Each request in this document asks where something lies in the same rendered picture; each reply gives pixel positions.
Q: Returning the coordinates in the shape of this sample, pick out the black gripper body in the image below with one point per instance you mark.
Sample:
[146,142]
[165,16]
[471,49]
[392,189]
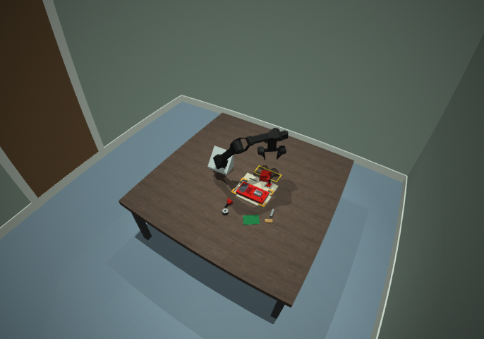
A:
[271,148]

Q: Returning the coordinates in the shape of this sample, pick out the green flat plate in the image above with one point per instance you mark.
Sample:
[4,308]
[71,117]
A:
[251,219]

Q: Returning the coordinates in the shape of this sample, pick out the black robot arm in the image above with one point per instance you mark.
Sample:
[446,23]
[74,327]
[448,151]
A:
[236,146]

